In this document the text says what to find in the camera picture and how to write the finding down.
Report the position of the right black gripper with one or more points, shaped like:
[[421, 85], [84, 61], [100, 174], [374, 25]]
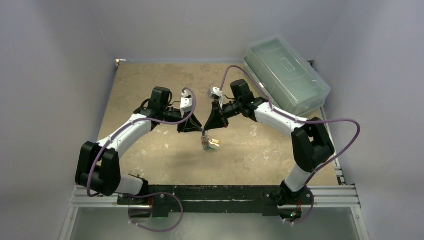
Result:
[[222, 114]]

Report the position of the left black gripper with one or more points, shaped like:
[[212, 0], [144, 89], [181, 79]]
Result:
[[192, 124]]

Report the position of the metal keyring holder with keys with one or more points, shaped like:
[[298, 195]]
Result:
[[205, 142]]

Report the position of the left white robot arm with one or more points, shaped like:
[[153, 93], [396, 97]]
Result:
[[98, 168]]

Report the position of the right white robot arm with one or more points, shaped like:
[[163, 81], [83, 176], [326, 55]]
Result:
[[311, 142]]

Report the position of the yellow key tag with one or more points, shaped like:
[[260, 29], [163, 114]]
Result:
[[215, 142]]

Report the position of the clear plastic storage box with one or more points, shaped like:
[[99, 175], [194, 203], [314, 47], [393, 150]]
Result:
[[286, 76]]

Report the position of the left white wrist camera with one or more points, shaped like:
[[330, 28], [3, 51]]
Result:
[[186, 103]]

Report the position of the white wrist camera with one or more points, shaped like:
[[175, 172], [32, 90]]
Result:
[[215, 94], [186, 103]]

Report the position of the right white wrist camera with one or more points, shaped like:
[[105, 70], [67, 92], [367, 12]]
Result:
[[215, 94]]

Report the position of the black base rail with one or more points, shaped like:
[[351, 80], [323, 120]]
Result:
[[218, 199]]

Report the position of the aluminium frame rail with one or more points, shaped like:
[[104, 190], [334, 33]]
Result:
[[335, 214]]

